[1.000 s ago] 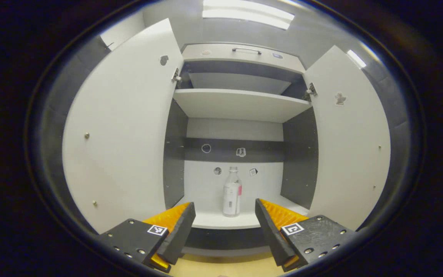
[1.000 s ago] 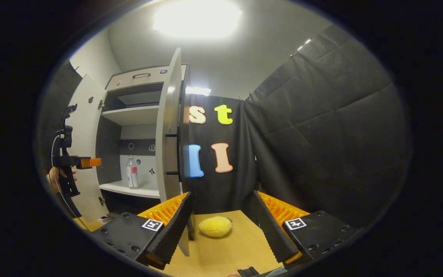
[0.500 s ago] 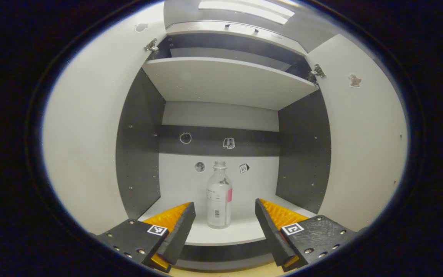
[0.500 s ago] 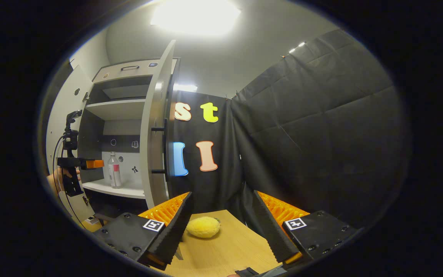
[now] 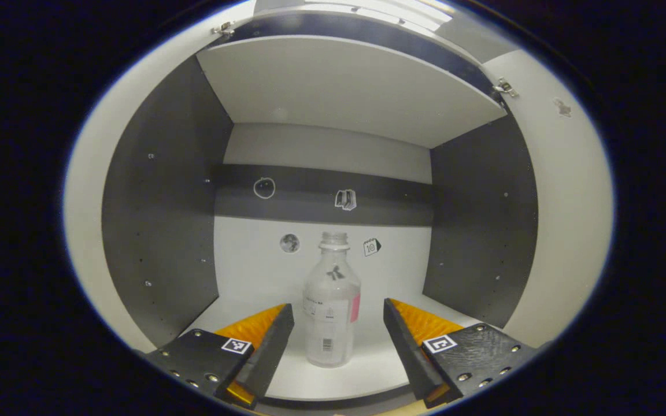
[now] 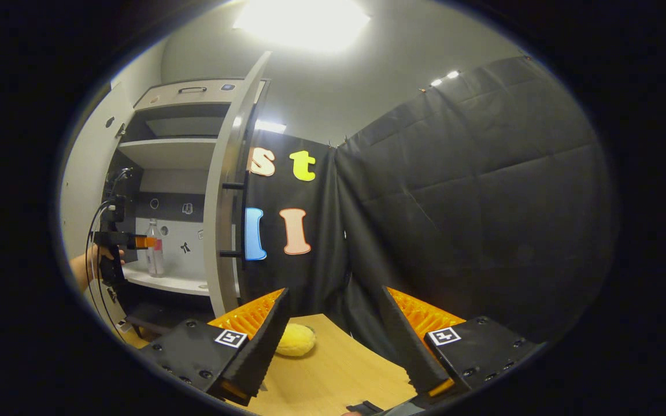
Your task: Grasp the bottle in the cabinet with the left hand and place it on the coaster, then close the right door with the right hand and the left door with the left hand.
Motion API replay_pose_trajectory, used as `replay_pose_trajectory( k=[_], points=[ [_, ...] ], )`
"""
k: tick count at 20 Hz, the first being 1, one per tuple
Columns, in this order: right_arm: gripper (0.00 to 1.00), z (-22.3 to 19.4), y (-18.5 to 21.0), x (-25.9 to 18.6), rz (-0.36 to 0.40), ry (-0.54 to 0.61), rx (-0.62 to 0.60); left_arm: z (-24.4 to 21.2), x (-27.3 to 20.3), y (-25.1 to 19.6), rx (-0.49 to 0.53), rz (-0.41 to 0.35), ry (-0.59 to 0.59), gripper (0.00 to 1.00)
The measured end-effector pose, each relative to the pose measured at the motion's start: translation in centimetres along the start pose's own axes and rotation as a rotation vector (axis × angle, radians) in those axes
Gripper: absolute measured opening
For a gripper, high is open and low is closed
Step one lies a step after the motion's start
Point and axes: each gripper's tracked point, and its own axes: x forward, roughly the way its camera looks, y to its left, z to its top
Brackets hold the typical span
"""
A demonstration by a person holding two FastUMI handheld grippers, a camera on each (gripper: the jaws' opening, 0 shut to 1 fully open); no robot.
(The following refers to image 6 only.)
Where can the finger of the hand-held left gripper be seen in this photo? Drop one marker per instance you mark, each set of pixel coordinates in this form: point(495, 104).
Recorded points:
point(145, 241)

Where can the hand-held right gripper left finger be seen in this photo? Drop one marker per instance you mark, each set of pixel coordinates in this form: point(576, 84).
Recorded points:
point(263, 346)

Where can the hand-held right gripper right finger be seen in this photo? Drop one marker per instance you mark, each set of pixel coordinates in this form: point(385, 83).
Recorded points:
point(405, 341)

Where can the clear plastic bottle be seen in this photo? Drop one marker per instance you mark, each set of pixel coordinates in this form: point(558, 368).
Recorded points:
point(155, 263)

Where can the grey cabinet door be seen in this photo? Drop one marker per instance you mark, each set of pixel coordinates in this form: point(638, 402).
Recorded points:
point(220, 219)
point(87, 173)

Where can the grey cabinet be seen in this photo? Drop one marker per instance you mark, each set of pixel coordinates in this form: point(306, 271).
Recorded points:
point(171, 153)

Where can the yellow plush toy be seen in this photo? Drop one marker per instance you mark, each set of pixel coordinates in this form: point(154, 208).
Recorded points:
point(295, 341)

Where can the black backdrop cloth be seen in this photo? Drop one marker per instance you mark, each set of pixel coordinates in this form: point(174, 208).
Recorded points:
point(454, 202)

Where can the small ceiling light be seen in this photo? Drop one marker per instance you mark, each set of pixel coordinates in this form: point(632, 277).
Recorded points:
point(270, 126)
point(446, 79)

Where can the large ceiling light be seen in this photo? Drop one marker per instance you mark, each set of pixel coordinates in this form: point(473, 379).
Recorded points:
point(304, 23)

